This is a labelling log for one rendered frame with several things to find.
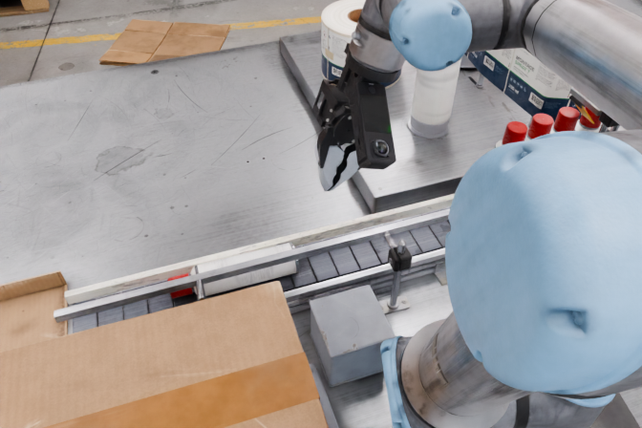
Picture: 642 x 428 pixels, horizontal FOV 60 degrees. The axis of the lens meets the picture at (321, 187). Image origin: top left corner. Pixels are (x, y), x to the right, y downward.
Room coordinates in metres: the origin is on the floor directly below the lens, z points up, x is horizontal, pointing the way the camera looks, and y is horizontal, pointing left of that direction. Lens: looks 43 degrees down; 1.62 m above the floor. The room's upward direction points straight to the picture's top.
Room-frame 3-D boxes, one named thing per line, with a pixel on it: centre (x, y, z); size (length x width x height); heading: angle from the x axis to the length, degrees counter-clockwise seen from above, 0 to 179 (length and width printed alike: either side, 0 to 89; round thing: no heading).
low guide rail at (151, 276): (0.68, -0.11, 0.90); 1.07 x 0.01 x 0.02; 109
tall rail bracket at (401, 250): (0.56, -0.11, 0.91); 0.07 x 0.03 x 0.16; 19
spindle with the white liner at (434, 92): (0.98, -0.24, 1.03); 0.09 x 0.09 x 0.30
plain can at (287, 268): (0.56, 0.14, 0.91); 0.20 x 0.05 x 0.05; 108
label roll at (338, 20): (1.21, -0.10, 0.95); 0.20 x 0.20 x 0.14
